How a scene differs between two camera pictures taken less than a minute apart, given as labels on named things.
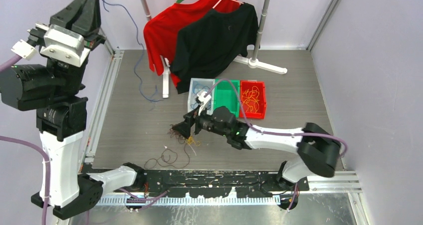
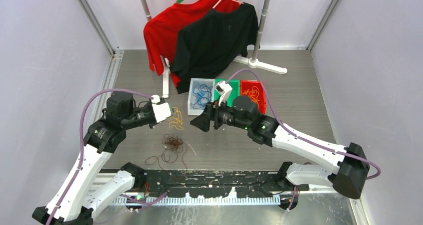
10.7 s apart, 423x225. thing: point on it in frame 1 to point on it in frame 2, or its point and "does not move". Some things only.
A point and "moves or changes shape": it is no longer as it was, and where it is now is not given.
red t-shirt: (161, 32) does not move
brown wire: (169, 158) moves or changes shape
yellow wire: (250, 99) does not move
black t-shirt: (209, 45) does not move
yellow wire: (190, 140) to (176, 119)
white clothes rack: (254, 61) does not move
